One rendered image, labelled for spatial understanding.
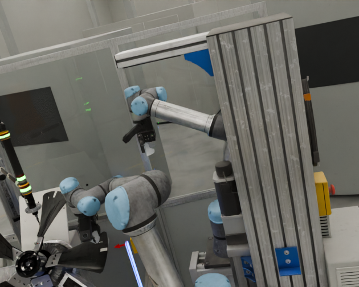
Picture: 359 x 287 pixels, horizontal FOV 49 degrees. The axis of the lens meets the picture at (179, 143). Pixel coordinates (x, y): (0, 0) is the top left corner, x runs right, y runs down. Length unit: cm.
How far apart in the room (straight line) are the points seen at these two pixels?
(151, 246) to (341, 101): 290
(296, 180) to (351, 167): 278
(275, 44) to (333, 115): 273
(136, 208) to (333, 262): 68
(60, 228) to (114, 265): 71
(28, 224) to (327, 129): 276
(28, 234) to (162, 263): 119
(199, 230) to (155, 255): 145
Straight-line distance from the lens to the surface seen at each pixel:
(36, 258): 193
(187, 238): 268
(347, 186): 417
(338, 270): 146
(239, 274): 158
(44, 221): 201
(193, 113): 161
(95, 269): 183
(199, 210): 258
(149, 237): 121
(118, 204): 115
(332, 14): 369
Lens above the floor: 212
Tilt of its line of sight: 19 degrees down
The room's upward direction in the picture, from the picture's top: 14 degrees counter-clockwise
